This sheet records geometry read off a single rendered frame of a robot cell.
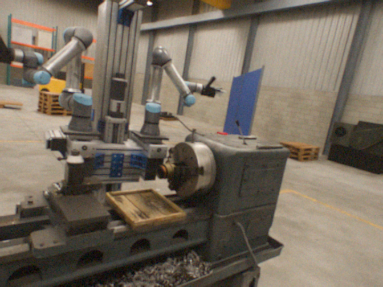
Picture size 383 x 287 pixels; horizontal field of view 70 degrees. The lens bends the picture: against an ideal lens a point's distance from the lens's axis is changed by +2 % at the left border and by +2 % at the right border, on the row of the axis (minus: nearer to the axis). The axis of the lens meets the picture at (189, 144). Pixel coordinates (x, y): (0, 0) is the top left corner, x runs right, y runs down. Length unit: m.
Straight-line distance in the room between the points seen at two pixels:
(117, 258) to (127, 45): 1.44
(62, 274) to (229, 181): 0.89
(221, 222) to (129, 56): 1.32
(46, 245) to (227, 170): 0.91
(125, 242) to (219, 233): 0.57
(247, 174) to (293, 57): 11.68
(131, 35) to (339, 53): 10.73
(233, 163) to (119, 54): 1.14
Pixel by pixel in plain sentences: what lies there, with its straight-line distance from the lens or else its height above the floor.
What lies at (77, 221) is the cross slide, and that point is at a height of 0.96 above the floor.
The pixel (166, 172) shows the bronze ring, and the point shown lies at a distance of 1.46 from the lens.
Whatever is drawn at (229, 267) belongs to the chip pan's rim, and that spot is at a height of 0.57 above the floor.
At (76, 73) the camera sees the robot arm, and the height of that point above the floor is 1.52.
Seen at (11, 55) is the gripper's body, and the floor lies 1.55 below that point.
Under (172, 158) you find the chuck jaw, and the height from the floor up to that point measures 1.14.
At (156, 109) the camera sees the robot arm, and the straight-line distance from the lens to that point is 2.02.
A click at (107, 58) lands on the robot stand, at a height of 1.66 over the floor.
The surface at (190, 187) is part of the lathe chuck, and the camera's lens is 1.52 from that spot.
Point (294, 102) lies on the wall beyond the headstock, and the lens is 12.66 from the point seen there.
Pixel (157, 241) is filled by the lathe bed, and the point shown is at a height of 0.76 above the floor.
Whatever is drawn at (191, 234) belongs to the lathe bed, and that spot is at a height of 0.75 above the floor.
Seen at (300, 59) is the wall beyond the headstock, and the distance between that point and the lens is 12.99.
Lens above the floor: 1.51
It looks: 11 degrees down
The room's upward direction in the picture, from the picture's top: 9 degrees clockwise
